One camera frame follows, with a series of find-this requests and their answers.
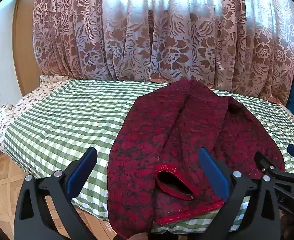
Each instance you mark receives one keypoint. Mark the floral bed sheet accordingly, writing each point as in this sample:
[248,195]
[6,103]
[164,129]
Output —
[6,115]

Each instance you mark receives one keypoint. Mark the brown floral curtain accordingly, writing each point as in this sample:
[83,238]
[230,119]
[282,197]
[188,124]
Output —
[162,42]

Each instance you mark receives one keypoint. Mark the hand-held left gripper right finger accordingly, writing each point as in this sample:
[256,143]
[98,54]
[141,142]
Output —
[213,172]

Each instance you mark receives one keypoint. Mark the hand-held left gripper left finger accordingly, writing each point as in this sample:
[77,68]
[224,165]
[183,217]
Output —
[83,171]

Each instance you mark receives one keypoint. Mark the dark red patterned garment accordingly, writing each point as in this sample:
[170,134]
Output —
[142,142]

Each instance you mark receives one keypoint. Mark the green checkered cloth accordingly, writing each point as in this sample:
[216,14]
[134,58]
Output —
[62,120]

